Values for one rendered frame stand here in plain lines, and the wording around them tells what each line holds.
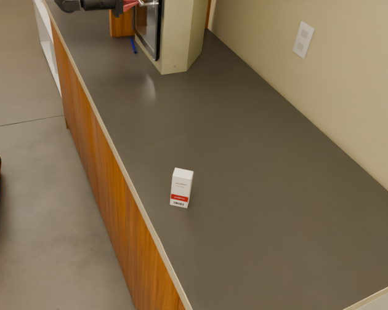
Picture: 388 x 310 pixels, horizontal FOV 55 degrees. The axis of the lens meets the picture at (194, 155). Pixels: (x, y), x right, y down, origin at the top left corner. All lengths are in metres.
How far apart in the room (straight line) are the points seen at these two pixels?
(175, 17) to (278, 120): 0.52
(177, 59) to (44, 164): 1.32
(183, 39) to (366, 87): 0.67
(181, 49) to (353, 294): 1.02
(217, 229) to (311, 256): 0.23
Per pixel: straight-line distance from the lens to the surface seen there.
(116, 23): 1.78
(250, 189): 1.07
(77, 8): 1.40
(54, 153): 2.59
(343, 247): 1.03
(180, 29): 1.46
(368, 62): 1.25
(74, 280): 1.97
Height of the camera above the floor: 1.69
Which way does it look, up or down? 41 degrees down
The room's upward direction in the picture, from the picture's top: 8 degrees clockwise
